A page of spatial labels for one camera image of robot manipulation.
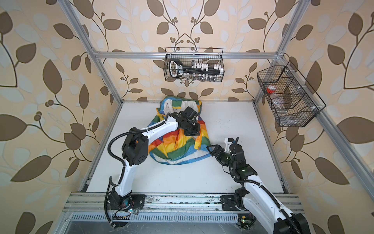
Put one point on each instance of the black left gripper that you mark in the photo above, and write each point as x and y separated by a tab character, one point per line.
196	131

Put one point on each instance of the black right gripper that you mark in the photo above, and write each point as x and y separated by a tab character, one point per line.
215	150

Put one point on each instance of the rainbow coloured jacket white lining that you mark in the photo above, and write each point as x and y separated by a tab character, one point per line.
175	148

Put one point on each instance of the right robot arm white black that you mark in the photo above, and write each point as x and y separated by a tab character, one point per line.
254	196

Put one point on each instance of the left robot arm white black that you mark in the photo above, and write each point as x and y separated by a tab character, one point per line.
135	151

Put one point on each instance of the black white tool in basket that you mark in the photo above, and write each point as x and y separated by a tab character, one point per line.
194	70

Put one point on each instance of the red lidded clear container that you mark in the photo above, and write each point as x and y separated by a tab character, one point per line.
271	89

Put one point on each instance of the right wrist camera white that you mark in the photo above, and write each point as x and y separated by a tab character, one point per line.
228	142

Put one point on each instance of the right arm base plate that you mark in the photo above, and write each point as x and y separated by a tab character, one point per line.
229	204

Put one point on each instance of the black wire basket back wall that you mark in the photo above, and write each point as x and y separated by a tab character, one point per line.
208	55

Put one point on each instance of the black wire basket wall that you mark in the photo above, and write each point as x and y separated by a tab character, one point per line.
295	102
208	55

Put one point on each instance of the black wire basket right wall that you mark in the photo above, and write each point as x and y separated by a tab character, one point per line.
295	102

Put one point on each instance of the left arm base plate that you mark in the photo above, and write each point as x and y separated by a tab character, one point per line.
136	202

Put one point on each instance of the aluminium frame rails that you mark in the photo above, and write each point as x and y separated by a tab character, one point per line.
329	163

